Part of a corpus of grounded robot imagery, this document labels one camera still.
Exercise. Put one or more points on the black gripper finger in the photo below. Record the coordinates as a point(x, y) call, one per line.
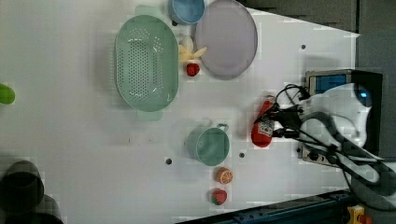
point(270, 114)
point(278, 133)

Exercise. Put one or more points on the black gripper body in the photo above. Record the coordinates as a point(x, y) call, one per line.
point(290, 121)

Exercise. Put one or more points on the red plush ketchup bottle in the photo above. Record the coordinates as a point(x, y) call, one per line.
point(262, 131)

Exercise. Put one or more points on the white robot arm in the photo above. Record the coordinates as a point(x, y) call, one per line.
point(376, 181)

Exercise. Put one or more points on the black and steel toaster oven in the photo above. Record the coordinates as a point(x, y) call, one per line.
point(334, 123)

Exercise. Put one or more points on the toy orange slice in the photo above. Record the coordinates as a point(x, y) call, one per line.
point(224, 176)

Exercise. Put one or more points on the toy strawberry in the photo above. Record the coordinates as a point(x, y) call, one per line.
point(218, 196)

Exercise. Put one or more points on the small red toy fruit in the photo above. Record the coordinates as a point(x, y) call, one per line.
point(192, 69)

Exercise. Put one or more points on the lilac round plate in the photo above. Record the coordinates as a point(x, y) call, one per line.
point(230, 36)

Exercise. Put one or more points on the yellow toy banana peel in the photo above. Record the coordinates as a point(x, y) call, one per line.
point(186, 52)

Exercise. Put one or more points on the yellow and red button box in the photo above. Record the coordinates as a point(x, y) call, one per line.
point(357, 215)

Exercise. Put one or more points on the blue bowl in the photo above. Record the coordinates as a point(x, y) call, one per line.
point(186, 12)

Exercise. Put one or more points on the green perforated colander basket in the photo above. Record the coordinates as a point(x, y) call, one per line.
point(146, 63)

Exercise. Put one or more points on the green object at edge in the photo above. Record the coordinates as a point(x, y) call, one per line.
point(7, 95)

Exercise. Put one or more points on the teal cup with handle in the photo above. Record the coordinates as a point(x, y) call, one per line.
point(209, 145)

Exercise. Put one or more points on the blue metal table frame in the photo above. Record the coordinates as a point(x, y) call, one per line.
point(326, 208)

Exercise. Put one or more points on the dark cylindrical camera mount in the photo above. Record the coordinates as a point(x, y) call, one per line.
point(23, 197)

